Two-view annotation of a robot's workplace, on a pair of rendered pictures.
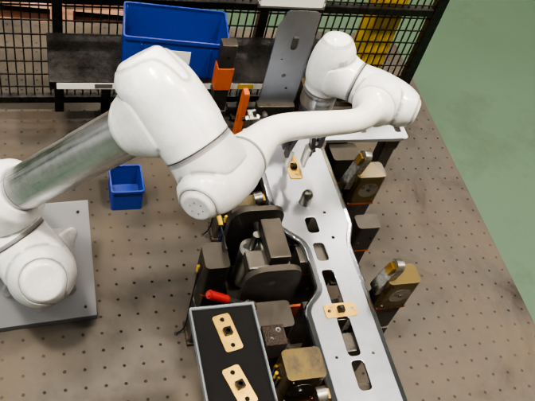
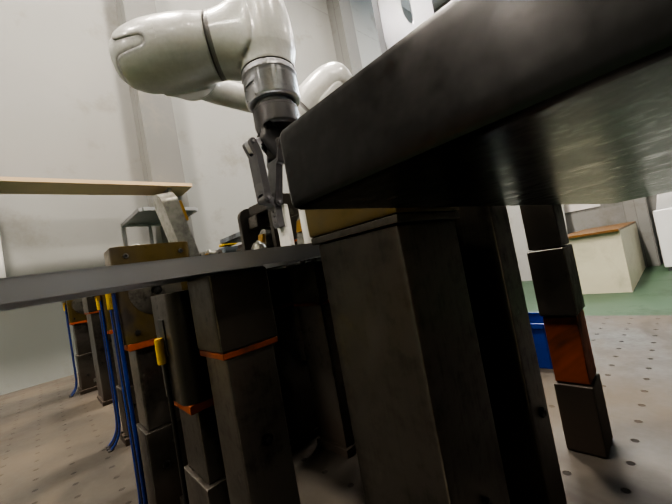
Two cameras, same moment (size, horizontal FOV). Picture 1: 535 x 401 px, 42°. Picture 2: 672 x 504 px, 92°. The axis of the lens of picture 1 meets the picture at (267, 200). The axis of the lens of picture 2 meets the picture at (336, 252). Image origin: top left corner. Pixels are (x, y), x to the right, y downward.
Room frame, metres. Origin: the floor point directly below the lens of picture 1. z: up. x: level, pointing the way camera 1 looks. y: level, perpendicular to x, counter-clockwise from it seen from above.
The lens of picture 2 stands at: (1.90, -0.13, 0.98)
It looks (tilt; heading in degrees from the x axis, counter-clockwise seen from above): 2 degrees up; 164
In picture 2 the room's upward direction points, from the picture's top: 10 degrees counter-clockwise
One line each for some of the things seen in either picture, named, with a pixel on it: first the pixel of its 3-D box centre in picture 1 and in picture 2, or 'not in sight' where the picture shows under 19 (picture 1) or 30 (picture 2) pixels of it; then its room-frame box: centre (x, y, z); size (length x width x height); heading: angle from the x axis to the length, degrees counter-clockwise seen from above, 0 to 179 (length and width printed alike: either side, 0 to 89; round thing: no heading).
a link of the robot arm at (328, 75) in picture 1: (335, 65); (252, 31); (1.38, -0.05, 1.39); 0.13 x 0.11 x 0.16; 76
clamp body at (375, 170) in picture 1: (355, 207); (156, 383); (1.44, -0.26, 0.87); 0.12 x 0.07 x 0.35; 117
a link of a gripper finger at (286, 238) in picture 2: (305, 155); (284, 227); (1.40, -0.06, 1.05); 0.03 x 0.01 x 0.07; 27
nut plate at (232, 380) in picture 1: (240, 384); not in sight; (0.62, -0.06, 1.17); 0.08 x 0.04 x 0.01; 45
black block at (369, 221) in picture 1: (356, 251); not in sight; (1.30, -0.29, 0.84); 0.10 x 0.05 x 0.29; 117
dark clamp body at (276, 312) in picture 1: (251, 354); not in sight; (0.84, -0.08, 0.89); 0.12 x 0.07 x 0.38; 117
